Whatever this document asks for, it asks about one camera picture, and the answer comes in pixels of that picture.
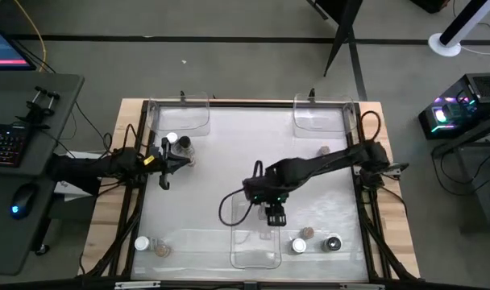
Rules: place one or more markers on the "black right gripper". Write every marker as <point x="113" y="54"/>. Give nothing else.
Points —
<point x="269" y="187"/>

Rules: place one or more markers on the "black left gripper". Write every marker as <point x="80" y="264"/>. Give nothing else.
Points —
<point x="154" y="162"/>

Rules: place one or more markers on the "brown powder spice jar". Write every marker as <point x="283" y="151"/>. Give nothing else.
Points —
<point x="163" y="251"/>
<point x="324" y="150"/>
<point x="308" y="232"/>

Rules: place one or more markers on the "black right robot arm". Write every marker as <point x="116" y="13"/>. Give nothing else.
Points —
<point x="321" y="161"/>

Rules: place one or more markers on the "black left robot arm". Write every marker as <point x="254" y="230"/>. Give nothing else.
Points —
<point x="100" y="167"/>

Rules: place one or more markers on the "yellow tape tag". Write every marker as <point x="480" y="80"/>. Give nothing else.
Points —
<point x="148" y="160"/>

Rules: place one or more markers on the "clear plastic bin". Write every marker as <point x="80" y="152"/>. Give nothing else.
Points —
<point x="321" y="121"/>
<point x="255" y="249"/>
<point x="184" y="121"/>

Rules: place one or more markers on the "white box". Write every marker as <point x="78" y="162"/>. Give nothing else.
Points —
<point x="67" y="189"/>

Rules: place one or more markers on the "black clamp tool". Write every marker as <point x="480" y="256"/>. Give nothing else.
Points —
<point x="36" y="114"/>

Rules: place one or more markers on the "black computer mouse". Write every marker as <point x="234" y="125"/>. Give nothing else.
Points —
<point x="23" y="199"/>

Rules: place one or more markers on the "black desk caster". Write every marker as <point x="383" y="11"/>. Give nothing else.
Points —
<point x="41" y="249"/>

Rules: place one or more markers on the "backlit black keyboard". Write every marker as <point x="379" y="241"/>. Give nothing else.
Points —
<point x="5" y="145"/>

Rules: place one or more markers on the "dark grey desk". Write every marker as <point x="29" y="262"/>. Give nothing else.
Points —
<point x="11" y="249"/>

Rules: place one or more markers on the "black floor stand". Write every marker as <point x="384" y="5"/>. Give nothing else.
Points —
<point x="345" y="24"/>

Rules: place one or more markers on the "computer monitor screen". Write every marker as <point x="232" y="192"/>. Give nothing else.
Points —
<point x="3" y="48"/>

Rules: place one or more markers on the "grey side table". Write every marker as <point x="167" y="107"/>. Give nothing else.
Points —
<point x="487" y="201"/>

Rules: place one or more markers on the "white tower fan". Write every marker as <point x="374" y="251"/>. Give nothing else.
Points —
<point x="444" y="44"/>

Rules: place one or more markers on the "lit black computer tower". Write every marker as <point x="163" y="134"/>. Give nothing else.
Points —
<point x="482" y="86"/>

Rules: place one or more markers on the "black box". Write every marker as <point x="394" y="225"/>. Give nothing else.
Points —
<point x="430" y="5"/>

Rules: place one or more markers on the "black frame bracket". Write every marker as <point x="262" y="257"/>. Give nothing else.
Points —
<point x="182" y="96"/>
<point x="311" y="94"/>

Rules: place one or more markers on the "black aluminium table frame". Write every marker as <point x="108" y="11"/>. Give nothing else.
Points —
<point x="249" y="104"/>

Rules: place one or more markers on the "silver frame bracket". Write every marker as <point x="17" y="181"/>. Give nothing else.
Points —
<point x="362" y="287"/>
<point x="136" y="285"/>

